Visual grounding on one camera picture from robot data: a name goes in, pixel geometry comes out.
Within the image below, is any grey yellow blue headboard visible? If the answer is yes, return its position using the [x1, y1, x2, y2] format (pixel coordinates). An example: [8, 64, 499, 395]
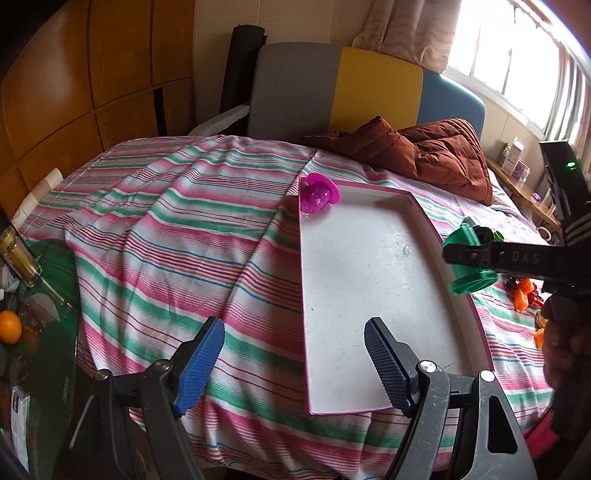
[247, 42, 485, 142]

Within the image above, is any green glass side table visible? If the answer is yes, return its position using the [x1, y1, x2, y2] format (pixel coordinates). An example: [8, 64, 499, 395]
[1, 240, 80, 479]

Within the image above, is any shiny red metal piece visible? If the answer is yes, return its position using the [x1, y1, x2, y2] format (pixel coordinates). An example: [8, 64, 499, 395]
[527, 290, 545, 308]

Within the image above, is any wooden side shelf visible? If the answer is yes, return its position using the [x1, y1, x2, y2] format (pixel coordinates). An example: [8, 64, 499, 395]
[487, 158, 560, 232]

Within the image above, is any gold capped bottle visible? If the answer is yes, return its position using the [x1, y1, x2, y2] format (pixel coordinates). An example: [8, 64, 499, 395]
[0, 226, 42, 287]

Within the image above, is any beige curtain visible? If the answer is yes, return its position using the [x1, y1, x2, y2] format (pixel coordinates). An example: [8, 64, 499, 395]
[353, 0, 461, 74]

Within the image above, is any black rolled mat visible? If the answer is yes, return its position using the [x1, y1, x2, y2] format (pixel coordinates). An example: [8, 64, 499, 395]
[219, 25, 266, 113]

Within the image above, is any pink white shallow tray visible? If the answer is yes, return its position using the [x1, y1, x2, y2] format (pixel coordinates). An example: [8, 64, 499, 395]
[300, 181, 494, 415]

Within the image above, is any orange yellow plastic shell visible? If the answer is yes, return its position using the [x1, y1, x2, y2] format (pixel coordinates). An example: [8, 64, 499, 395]
[534, 311, 548, 349]

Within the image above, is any white box on shelf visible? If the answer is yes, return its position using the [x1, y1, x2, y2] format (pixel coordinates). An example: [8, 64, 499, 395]
[500, 137, 525, 176]

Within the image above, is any person right hand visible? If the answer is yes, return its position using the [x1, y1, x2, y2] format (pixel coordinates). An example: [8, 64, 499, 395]
[541, 294, 590, 390]

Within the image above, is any teal green plastic stand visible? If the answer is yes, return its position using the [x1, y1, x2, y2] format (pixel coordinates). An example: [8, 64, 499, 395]
[443, 216, 498, 296]

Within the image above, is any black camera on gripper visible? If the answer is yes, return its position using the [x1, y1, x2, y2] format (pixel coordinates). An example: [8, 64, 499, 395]
[540, 140, 590, 247]

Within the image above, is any orange fruit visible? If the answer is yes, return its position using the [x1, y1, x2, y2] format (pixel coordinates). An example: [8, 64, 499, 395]
[0, 310, 22, 345]

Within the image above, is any rust brown quilted blanket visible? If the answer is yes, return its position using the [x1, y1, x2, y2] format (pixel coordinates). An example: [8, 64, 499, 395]
[303, 116, 493, 206]

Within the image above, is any wooden wardrobe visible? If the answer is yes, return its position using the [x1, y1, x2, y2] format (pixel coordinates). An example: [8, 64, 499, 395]
[1, 1, 195, 214]

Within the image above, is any orange cube block piece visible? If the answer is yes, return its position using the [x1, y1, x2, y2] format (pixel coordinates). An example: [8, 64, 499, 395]
[506, 278, 537, 312]

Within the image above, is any pink box on shelf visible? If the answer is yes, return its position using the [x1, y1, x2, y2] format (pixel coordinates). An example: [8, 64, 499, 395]
[512, 159, 531, 183]

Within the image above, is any window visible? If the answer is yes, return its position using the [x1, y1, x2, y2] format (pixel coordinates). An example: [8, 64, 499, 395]
[448, 1, 585, 140]

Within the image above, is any magenta plastic cup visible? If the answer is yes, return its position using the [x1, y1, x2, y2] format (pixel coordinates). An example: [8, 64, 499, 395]
[298, 173, 342, 215]

